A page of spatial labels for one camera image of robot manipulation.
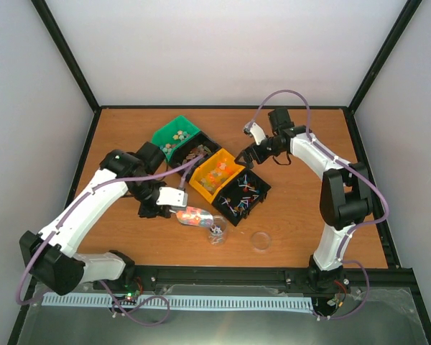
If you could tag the clear plastic jar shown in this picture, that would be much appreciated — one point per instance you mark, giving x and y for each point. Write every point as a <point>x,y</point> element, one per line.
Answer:
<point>217,232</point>

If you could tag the green plastic bin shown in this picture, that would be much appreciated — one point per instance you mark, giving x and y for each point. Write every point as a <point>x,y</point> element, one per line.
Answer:
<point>174,134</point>

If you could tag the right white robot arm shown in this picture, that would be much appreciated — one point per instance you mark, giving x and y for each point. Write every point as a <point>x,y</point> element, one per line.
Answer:
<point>345,198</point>

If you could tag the yellow plastic bin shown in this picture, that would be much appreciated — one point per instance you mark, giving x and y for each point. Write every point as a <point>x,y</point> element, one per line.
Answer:
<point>214,174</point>

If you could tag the light blue cable duct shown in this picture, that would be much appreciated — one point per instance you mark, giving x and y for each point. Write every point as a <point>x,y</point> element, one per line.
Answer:
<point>183,302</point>

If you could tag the black bin with popsicle candies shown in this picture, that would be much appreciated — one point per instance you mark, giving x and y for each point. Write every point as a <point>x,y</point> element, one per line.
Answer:
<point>199,144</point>

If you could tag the black bin with lollipops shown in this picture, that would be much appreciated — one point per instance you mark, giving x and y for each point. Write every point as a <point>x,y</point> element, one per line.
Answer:
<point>236,200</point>

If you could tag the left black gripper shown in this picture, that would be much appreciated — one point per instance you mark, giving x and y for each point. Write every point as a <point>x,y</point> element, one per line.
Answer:
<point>144,211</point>

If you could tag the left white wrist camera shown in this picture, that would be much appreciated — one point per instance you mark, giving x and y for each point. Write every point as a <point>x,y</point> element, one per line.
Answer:
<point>175,198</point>

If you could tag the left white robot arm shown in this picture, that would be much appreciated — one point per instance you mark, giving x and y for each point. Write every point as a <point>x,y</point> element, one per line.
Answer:
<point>51,256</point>

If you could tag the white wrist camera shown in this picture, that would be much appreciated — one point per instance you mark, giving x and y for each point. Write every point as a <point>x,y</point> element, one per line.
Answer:
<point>175,198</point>
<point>253,130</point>

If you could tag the black frame post left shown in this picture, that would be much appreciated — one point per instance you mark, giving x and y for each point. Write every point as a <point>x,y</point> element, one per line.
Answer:
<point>52,27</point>

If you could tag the black frame post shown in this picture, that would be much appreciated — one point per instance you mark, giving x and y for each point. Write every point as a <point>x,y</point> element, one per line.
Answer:
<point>401,23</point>
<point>52,27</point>

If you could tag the black frame post right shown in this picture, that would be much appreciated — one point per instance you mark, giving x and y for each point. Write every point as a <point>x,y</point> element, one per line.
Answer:
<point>401,23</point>

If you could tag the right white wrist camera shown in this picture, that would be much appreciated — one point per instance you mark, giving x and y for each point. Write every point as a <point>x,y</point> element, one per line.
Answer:
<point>253,130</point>

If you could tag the metal base plate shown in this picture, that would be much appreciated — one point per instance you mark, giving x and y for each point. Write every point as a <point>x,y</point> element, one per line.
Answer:
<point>382,316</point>

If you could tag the black aluminium rail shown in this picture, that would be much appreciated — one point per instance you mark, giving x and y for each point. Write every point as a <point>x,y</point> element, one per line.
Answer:
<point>290,280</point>

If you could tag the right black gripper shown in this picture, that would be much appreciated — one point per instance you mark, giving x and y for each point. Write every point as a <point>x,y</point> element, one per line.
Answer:
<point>246,153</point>

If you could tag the metal scoop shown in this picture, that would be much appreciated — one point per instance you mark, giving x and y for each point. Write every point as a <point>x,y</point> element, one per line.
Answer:
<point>193,216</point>

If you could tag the clear jar lid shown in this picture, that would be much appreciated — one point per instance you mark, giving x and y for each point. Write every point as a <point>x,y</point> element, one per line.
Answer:
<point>261,241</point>

